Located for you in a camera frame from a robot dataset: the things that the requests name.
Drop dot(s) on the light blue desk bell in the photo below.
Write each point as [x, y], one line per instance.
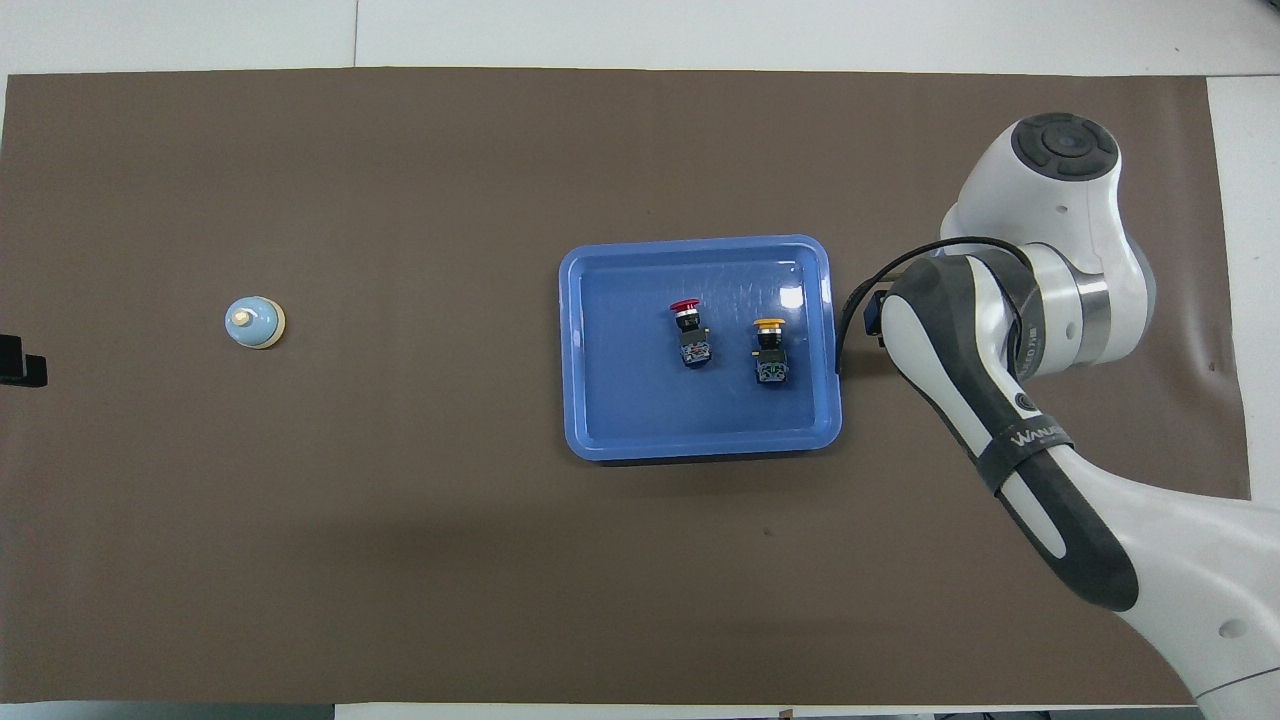
[255, 325]

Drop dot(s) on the red push button switch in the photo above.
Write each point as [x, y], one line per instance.
[693, 345]

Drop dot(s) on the yellow push button switch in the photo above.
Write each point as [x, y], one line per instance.
[771, 365]

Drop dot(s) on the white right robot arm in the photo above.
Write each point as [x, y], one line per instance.
[1060, 200]

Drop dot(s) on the blue plastic tray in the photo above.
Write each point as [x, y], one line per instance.
[640, 400]

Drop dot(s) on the brown table mat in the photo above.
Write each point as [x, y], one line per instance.
[400, 550]

